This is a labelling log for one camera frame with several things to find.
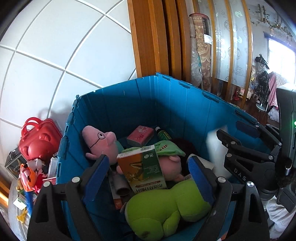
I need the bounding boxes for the black plastic bag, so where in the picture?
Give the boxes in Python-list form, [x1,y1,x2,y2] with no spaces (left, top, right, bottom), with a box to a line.
[255,70,270,102]

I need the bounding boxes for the person's white trousers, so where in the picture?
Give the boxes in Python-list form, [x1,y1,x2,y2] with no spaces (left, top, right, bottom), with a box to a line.
[264,195,296,241]

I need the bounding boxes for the red white plush toy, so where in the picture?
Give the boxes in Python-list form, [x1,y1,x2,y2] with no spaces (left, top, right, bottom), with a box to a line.
[26,158,50,194]

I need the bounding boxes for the small clear box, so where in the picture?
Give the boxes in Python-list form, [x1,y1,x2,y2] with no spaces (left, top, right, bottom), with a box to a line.
[47,156,58,179]

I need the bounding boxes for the orange green box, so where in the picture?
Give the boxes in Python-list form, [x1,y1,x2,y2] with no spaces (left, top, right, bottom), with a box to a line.
[116,145,167,194]

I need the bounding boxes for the wooden door frame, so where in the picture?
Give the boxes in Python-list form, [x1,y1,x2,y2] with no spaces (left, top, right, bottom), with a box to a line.
[127,0,192,80]

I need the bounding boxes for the window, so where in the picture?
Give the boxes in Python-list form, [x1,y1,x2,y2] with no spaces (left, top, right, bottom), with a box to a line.
[268,35,296,77]

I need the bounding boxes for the black gift box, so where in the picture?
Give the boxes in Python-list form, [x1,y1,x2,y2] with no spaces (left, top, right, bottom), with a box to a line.
[5,148,28,179]

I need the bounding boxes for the cardboard tube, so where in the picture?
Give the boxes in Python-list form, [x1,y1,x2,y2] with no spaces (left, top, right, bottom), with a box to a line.
[109,173,131,197]

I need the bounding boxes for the blue plastic crate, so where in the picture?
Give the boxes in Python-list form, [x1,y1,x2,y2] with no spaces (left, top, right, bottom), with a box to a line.
[57,72,275,241]

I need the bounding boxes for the frosted glass door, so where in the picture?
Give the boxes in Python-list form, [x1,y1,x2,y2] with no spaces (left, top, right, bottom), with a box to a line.
[198,0,253,109]

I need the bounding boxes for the pink hanging cloth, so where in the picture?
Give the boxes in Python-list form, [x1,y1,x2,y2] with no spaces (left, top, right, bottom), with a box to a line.
[266,72,278,112]

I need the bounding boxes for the pink tissue pack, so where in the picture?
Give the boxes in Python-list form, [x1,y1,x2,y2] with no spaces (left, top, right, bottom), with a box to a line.
[126,125,154,147]

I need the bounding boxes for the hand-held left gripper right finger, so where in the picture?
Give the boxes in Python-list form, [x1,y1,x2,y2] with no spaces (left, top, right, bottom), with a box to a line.
[188,156,270,241]

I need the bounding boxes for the green plush toy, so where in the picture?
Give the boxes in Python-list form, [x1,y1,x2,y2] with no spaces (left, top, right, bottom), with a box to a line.
[124,179,212,239]

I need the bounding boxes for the green bottle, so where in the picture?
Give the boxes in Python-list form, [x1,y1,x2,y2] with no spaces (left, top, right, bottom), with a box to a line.
[155,126,173,141]

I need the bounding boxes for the hanging vine decoration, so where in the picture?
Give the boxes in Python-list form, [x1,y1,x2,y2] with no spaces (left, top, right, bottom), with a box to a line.
[250,5,294,35]

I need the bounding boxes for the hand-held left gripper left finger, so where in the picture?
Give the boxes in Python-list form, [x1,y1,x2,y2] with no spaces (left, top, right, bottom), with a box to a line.
[27,154,110,241]

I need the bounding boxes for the red toy suitcase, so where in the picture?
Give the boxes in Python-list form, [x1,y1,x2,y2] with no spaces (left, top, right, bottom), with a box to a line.
[18,117,63,161]

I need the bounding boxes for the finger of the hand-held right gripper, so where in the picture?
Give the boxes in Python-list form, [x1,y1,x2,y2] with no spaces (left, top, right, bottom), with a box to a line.
[236,120,282,155]
[216,129,281,186]

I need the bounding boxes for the pig plush blue body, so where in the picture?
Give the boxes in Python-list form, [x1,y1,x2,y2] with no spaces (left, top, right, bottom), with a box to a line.
[117,155,184,182]

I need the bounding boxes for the white card green sticker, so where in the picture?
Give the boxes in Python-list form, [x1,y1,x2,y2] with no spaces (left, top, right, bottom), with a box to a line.
[13,193,26,210]

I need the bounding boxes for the rolled patterned rug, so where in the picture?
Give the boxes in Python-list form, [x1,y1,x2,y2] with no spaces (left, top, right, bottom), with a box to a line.
[189,13,212,90]

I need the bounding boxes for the blue feather toy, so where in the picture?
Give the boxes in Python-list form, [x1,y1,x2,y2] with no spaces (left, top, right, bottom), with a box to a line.
[23,190,35,216]

